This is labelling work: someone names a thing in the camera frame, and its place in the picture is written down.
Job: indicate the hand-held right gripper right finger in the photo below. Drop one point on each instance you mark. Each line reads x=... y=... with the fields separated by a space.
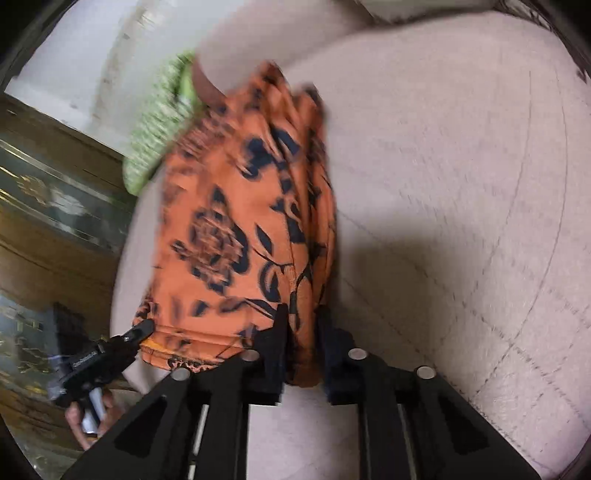
x=334 y=355

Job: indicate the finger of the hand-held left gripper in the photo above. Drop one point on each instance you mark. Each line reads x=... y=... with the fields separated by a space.
x=141 y=331

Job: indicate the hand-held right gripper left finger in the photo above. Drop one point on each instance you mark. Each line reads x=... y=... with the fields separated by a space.
x=272 y=350

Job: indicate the orange floral garment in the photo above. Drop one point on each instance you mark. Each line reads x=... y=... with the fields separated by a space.
x=240 y=221

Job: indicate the person's left hand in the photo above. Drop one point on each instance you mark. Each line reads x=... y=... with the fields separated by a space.
x=78 y=427

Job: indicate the black box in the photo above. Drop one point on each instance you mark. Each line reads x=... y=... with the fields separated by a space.
x=69 y=323

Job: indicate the wooden glass cabinet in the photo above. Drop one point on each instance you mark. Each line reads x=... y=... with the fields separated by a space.
x=55 y=207

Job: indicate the green patterned cloth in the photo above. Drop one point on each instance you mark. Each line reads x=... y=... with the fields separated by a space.
x=157 y=129

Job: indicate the pinkish quilted bed cover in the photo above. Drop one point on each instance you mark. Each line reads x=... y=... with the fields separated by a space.
x=461 y=184

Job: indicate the pinkish bolster pillow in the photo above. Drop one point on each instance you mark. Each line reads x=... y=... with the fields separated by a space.
x=258 y=37

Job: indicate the light grey cloth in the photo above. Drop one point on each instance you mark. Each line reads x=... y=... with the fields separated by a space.
x=429 y=9

